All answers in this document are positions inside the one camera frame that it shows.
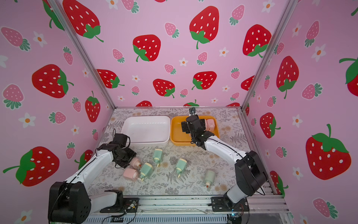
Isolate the white plastic storage box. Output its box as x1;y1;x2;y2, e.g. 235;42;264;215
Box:
121;116;171;147

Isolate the green sharpener upper middle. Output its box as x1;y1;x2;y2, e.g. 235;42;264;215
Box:
153;148;163;167

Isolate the yellow plastic storage box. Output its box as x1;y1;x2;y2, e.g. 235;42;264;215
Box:
170;115;220;146

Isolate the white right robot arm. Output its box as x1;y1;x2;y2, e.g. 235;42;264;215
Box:
181;114;269;210

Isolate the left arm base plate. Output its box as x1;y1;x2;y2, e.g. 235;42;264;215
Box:
100;197;139;213

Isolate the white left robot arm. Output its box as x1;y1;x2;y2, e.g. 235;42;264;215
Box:
48;133;137;224

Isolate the aluminium front rail frame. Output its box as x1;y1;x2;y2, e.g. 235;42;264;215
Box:
82;195;295;224

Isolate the green sharpener centre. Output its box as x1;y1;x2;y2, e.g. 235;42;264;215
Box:
175;158;187;178

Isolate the pink sharpener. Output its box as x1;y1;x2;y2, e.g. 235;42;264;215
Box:
130;157;142;170
205;119;216;132
123;168;139;182

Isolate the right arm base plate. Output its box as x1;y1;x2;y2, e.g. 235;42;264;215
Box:
211;197;250;212

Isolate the green sharpener lower left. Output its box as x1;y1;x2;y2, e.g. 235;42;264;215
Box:
139;162;154;181

